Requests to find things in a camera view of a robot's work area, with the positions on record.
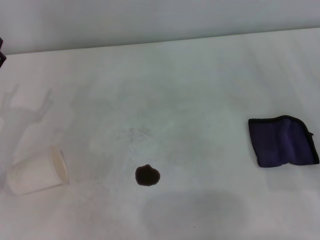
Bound purple rag with black edge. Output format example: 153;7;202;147
248;114;320;169

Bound white paper cup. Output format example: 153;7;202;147
6;145;70;196

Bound black liquid stain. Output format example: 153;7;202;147
134;163;161;187

